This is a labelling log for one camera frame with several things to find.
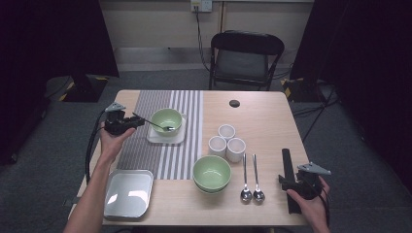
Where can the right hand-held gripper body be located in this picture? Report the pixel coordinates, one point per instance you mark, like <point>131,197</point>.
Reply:
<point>307,184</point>

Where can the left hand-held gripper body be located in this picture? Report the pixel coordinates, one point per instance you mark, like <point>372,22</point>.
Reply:
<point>116,124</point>

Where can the metal spoon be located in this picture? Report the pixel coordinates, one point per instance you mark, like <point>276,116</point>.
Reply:
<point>245,174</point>
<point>152,123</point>
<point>256,174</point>

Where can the green bowl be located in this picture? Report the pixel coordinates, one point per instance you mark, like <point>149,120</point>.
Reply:
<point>162,118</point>
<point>212,171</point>
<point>210,192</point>

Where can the white square plate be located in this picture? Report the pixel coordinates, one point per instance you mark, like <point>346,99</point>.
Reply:
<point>165,139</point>

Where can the person's left hand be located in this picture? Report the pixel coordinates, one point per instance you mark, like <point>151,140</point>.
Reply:
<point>111,145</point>

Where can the person's right hand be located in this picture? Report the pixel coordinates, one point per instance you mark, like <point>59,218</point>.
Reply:
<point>312,210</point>

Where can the striped woven placemat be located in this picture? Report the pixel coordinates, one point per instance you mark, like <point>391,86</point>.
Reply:
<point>181,152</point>

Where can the white cup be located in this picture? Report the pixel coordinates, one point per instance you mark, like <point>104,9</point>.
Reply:
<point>226,131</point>
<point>235,150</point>
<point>217,145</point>

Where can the metal tray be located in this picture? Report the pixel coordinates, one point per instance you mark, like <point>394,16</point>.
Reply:
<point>128,194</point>

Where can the grey floor tape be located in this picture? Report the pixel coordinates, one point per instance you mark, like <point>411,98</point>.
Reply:
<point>69,203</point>

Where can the dark curtain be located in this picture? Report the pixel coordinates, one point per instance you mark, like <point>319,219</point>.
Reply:
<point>372,48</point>
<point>48,32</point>

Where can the black folding chair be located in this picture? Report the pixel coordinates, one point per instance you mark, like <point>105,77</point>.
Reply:
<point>243,64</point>

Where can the white wall socket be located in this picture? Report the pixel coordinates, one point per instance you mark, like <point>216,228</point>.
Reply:
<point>201,5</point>

